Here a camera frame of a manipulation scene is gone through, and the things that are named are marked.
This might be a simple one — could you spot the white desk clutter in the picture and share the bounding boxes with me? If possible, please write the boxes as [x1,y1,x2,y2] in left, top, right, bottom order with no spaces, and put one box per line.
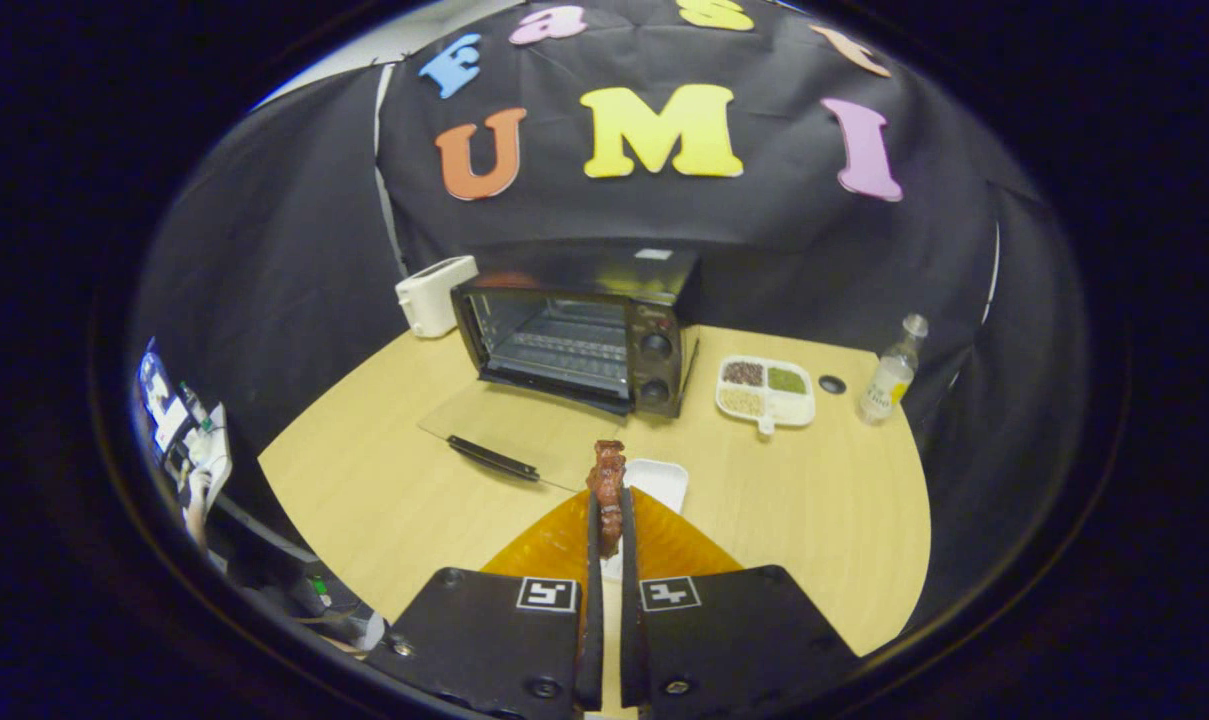
[179,400,233,513]

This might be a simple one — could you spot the white divided grain dish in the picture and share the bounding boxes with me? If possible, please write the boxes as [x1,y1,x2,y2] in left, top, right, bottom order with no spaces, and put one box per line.
[715,355,817,437]

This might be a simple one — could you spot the brown steak piece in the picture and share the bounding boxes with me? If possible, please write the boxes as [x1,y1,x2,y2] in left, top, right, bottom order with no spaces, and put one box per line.
[586,440,627,559]

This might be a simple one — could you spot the computer monitor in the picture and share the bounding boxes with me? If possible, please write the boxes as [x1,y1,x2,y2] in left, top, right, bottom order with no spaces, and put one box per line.
[136,342,193,456]

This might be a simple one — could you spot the white bread toaster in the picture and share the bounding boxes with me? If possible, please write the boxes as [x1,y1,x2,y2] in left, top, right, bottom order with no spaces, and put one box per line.
[395,255,480,339]

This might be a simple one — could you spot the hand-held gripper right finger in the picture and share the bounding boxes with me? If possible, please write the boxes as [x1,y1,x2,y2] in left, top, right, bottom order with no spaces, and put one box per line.
[619,486,862,720]

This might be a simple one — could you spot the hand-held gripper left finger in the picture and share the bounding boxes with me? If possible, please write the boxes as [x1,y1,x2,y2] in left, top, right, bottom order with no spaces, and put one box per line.
[364,488,607,720]

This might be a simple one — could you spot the clear glass bottle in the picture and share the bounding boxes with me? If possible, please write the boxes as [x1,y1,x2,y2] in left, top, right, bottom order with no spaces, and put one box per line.
[857,313,930,426]

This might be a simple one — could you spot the black toaster oven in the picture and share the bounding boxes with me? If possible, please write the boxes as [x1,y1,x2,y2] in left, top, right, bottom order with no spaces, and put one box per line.
[419,245,705,493]

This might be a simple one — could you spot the white rectangular dish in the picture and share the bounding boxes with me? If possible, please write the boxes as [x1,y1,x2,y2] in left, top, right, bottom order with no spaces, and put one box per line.
[604,459,689,583]

